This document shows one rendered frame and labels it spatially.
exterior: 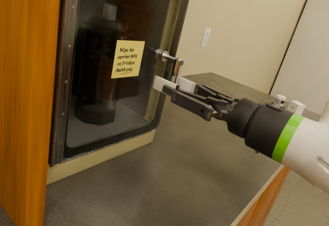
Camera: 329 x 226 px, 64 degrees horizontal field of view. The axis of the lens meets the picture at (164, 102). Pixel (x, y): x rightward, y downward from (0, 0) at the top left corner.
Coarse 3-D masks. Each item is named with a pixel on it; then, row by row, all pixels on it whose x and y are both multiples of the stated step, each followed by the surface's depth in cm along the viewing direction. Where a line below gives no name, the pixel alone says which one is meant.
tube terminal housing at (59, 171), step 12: (120, 144) 65; (132, 144) 69; (144, 144) 73; (84, 156) 57; (96, 156) 60; (108, 156) 63; (48, 168) 50; (60, 168) 53; (72, 168) 55; (84, 168) 58; (48, 180) 52
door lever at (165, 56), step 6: (162, 54) 61; (168, 54) 62; (162, 60) 62; (168, 60) 61; (174, 60) 60; (180, 60) 59; (174, 66) 60; (180, 66) 60; (174, 72) 60; (174, 78) 60
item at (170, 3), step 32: (96, 0) 43; (128, 0) 47; (160, 0) 54; (96, 32) 45; (128, 32) 50; (160, 32) 57; (96, 64) 48; (160, 64) 62; (96, 96) 51; (128, 96) 58; (160, 96) 67; (96, 128) 54; (128, 128) 63; (64, 160) 51
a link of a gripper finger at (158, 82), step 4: (156, 76) 60; (156, 80) 60; (160, 80) 59; (164, 80) 58; (156, 84) 60; (160, 84) 59; (164, 84) 59; (168, 84) 58; (172, 84) 57; (156, 88) 60; (160, 88) 60
